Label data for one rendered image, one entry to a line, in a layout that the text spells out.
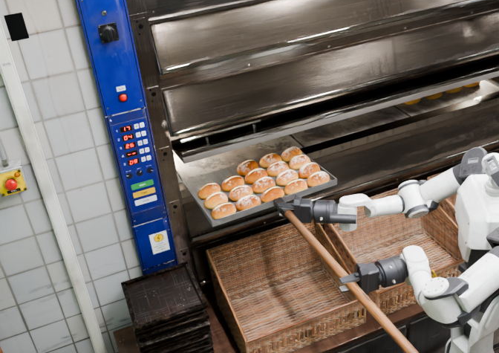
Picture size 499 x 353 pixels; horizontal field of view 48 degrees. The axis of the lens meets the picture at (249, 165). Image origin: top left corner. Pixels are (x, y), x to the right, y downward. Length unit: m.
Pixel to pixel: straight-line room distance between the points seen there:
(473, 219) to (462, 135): 1.23
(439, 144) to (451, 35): 0.56
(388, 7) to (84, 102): 1.28
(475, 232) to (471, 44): 1.19
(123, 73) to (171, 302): 0.90
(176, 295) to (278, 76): 0.97
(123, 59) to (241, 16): 0.48
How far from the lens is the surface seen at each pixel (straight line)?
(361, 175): 2.76
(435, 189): 2.18
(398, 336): 1.72
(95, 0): 2.00
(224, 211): 2.16
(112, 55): 2.06
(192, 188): 2.38
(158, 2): 2.09
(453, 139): 3.04
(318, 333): 2.48
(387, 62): 2.58
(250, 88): 2.30
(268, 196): 2.22
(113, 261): 2.50
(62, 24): 2.04
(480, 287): 1.70
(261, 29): 2.23
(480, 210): 1.88
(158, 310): 2.28
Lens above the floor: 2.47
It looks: 31 degrees down
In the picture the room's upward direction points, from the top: 6 degrees counter-clockwise
